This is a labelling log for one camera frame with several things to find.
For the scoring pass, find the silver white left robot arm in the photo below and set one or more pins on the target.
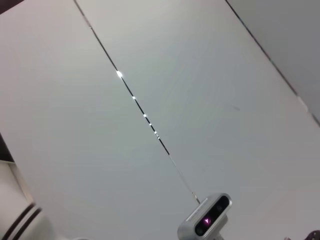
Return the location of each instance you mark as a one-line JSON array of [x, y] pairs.
[[30, 230]]

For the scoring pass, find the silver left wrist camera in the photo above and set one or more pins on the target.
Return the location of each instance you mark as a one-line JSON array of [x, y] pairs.
[[200, 220]]

